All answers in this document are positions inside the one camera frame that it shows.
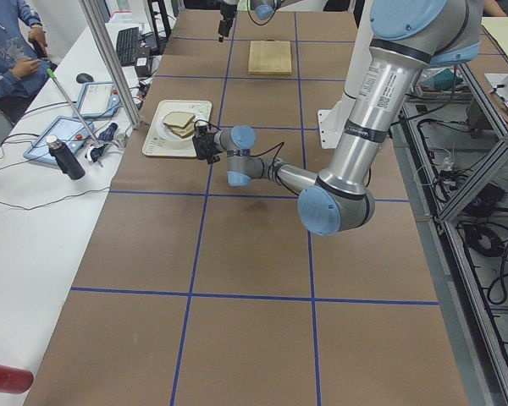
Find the black keyboard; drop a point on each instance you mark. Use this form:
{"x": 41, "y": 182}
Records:
{"x": 126, "y": 45}

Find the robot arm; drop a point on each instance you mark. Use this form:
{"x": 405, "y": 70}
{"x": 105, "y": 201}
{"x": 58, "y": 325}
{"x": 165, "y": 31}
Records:
{"x": 260, "y": 12}
{"x": 408, "y": 37}

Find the wooden cutting board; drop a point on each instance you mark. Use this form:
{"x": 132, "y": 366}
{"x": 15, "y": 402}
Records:
{"x": 270, "y": 58}

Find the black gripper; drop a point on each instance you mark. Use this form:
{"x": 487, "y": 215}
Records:
{"x": 206, "y": 146}
{"x": 225, "y": 17}

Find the aluminium frame post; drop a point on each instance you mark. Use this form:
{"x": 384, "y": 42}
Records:
{"x": 102, "y": 39}

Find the black computer mouse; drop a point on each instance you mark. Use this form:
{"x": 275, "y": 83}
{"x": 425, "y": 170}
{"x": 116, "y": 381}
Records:
{"x": 84, "y": 78}

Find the green tipped metal rod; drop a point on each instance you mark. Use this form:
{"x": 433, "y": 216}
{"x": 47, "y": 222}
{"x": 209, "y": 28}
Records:
{"x": 54, "y": 79}

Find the far teach pendant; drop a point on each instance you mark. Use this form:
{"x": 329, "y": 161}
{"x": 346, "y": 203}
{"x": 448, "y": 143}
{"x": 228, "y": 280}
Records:
{"x": 98, "y": 100}

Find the person in blue hoodie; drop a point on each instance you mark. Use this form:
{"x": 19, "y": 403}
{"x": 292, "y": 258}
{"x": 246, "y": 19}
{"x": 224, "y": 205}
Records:
{"x": 23, "y": 58}

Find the bread slice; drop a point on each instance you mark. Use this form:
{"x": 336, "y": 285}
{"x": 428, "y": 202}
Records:
{"x": 178, "y": 120}
{"x": 185, "y": 132}

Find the cream bear serving tray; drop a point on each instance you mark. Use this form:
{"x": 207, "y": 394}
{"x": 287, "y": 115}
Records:
{"x": 153, "y": 147}

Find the black water bottle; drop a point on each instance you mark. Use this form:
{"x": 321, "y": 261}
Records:
{"x": 64, "y": 157}

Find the red cylinder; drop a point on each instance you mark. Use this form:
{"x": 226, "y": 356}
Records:
{"x": 15, "y": 381}

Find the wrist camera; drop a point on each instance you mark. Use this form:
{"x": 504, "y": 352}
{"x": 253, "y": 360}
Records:
{"x": 202, "y": 127}

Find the white round plate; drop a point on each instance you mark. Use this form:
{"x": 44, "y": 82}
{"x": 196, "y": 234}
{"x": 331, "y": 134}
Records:
{"x": 161, "y": 132}

